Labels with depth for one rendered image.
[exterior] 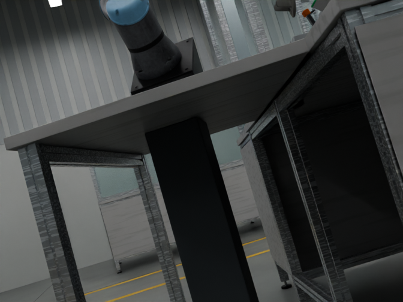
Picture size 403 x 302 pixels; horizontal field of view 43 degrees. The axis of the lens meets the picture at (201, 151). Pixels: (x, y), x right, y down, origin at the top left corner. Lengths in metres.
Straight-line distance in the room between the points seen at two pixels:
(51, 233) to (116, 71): 8.77
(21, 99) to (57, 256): 8.76
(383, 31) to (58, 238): 0.79
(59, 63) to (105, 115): 8.87
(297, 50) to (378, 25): 0.24
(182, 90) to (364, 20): 0.41
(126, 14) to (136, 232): 5.19
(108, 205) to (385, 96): 5.78
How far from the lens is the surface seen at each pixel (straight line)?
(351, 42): 0.89
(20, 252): 9.68
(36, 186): 1.22
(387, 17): 0.90
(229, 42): 2.48
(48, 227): 1.21
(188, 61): 1.52
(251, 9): 2.79
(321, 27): 0.98
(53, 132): 1.18
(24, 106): 9.86
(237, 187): 6.67
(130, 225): 6.49
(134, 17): 1.46
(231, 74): 1.08
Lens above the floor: 0.61
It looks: 5 degrees up
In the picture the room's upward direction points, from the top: 16 degrees counter-clockwise
